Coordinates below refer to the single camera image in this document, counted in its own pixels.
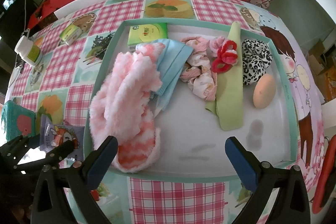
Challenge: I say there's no pink fluffy sock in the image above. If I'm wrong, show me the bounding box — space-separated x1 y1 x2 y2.
89 43 163 173

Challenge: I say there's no teal shallow cardboard tray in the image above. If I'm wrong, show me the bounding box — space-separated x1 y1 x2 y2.
83 18 300 184

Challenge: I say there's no purple cartoon snack packet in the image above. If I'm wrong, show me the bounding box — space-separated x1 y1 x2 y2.
39 113 86 169

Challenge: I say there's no orange cardboard box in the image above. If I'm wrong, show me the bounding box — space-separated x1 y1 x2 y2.
316 67 336 104

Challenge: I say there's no teal cube box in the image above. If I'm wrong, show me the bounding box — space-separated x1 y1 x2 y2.
0 100 36 142

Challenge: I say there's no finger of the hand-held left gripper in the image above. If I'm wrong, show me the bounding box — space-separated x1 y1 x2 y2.
0 135 30 165
13 139 74 171

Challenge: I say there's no green tissue packet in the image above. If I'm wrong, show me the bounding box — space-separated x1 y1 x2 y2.
127 23 168 46

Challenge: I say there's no brown cardboard box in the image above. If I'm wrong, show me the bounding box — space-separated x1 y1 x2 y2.
307 40 327 76

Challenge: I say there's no light green cloth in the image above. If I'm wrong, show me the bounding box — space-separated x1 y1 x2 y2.
205 21 244 131

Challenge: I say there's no black cabinet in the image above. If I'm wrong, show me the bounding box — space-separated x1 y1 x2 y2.
0 10 17 83

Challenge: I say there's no pink checked printed tablecloth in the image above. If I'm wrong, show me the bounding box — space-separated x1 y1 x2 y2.
4 0 326 224

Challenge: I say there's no white cable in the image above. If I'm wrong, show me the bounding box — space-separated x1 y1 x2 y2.
22 0 29 30

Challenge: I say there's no small green-white tissue packet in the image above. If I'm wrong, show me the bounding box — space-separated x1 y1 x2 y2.
59 24 81 46

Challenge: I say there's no blue face mask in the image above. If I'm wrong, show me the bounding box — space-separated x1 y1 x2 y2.
135 39 194 110

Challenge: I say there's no beige egg-shaped makeup sponge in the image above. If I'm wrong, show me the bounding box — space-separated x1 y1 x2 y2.
253 74 277 109

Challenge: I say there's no white bottle with green label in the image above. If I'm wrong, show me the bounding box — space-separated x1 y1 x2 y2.
14 36 43 67

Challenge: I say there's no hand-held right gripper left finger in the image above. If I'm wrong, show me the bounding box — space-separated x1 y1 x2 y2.
31 135 118 224

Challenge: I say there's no pink printed fabric scrunchie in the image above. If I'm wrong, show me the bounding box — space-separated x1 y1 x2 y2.
179 35 223 101

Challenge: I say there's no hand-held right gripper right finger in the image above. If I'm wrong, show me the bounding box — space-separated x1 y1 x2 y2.
225 136 311 224

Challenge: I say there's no red chair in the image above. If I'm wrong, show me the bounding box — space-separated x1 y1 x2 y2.
312 135 336 214

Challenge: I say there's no leopard print scrunchie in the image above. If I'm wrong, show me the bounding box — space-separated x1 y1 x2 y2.
241 39 273 85

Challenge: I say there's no red fuzzy scrunchie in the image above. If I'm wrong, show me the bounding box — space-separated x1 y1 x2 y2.
211 40 239 73

